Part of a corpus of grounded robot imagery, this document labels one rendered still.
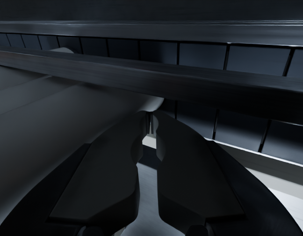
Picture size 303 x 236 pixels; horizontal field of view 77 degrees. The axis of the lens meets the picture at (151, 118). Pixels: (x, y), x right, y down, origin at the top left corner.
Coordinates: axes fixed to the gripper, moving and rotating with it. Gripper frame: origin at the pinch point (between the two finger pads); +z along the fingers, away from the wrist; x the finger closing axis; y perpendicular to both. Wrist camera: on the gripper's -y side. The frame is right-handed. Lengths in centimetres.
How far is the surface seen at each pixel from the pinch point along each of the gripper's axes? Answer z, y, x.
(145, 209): 7.2, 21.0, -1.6
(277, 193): 3.7, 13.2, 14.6
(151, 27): 6.4, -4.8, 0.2
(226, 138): 2.5, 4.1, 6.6
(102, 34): 9.2, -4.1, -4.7
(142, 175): 7.2, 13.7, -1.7
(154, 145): 2.2, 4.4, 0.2
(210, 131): 3.2, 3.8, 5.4
